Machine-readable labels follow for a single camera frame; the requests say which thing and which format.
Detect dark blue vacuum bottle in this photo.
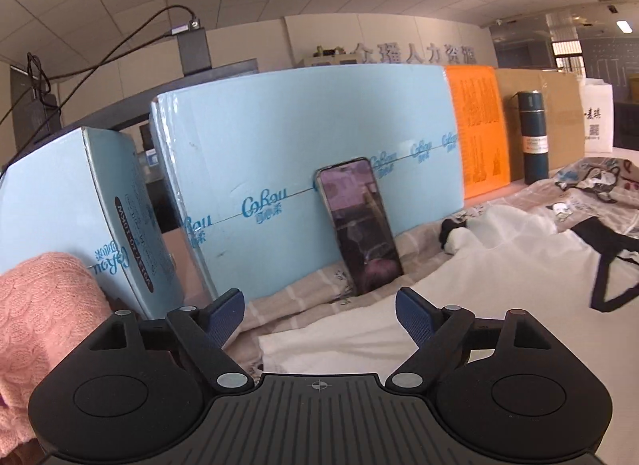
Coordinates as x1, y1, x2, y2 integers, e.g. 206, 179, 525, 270
516, 90, 550, 185

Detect raised wall lettering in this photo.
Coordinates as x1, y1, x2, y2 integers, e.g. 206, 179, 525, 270
312, 43, 477, 67

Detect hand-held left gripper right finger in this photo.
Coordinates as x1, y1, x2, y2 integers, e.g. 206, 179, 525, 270
384, 286, 552, 391

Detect light blue carton with label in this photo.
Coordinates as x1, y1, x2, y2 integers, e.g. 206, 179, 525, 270
0, 126, 187, 321

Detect black smartphone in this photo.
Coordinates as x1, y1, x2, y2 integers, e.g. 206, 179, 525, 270
314, 157, 404, 296

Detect long light blue carton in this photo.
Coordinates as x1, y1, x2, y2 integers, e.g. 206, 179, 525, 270
150, 66, 466, 302

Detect white paper bag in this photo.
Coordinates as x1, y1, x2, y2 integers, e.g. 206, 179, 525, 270
579, 78, 616, 155

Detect brown cardboard box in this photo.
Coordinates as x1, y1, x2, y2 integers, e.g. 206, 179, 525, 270
494, 68, 586, 181

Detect orange printed box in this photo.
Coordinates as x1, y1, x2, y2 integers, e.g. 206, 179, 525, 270
444, 64, 512, 200

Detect printed bed sheet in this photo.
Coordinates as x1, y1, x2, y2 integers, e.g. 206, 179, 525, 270
234, 155, 639, 376

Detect pink knitted sweater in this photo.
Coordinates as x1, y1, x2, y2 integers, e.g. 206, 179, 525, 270
0, 252, 118, 451

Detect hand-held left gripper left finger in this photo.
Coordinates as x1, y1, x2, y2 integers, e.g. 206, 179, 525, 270
87, 288, 255, 392

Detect white t-shirt black collar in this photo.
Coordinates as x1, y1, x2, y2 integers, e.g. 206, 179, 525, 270
257, 205, 639, 465

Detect long black cable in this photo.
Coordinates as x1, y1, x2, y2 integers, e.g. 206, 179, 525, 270
0, 6, 201, 126

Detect black cable with coil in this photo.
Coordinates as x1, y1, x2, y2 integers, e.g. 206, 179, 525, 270
25, 52, 51, 102

